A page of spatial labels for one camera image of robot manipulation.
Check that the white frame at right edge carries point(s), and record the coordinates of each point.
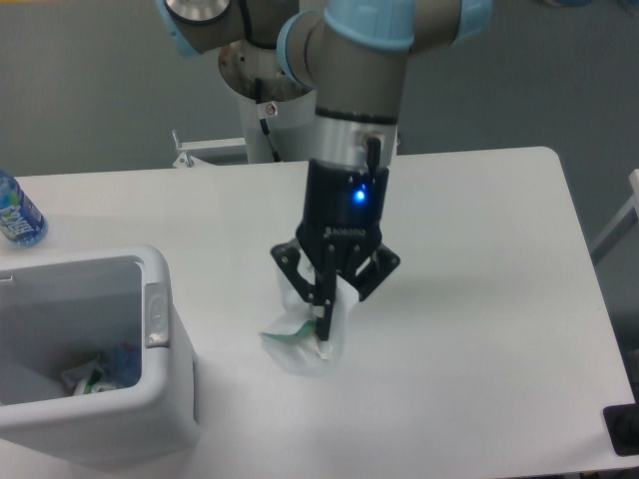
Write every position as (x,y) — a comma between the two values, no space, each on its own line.
(620,224)

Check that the clear crushed plastic bottle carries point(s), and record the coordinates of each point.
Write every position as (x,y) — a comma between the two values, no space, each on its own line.
(123,364)

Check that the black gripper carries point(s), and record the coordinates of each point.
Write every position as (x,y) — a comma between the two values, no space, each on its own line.
(340,228)

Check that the white paper carton trash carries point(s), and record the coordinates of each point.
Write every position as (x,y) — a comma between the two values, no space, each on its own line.
(291,339)

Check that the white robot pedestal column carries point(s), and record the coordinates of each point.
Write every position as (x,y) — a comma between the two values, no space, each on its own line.
(259,115)

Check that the crumpled wrappers in bin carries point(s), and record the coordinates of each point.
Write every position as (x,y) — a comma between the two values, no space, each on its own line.
(94,376)

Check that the white metal base frame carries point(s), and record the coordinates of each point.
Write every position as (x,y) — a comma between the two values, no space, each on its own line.
(257,149)

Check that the blue labelled water bottle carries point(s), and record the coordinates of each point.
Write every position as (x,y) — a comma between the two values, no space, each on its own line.
(21,221)

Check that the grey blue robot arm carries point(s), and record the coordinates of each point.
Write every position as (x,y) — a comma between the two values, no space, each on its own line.
(352,55)

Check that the black device at table edge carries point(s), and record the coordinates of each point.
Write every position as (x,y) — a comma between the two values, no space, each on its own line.
(622,425)

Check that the white plastic trash can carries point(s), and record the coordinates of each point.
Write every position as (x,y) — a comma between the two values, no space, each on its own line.
(59,310)

